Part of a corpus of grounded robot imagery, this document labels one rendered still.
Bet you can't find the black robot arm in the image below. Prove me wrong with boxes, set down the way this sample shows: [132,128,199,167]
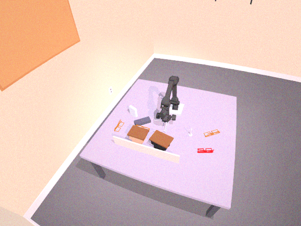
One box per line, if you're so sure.
[159,76,180,122]

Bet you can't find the white flat panel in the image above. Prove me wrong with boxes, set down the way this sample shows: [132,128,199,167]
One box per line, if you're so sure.
[113,136,180,163]

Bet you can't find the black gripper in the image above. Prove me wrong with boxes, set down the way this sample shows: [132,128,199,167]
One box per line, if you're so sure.
[156,112,176,121]

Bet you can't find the orange-framed clear glasses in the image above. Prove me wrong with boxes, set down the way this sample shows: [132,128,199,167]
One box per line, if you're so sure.
[204,129,220,137]

